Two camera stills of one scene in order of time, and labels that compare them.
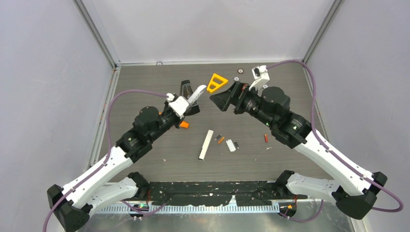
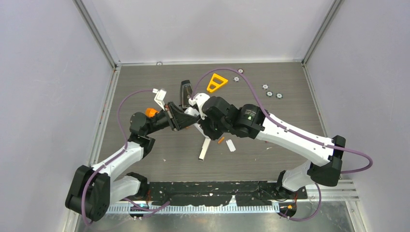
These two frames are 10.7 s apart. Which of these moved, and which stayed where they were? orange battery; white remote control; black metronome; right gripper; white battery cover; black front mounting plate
Moved: right gripper; white remote control
Stayed: white battery cover; black front mounting plate; orange battery; black metronome
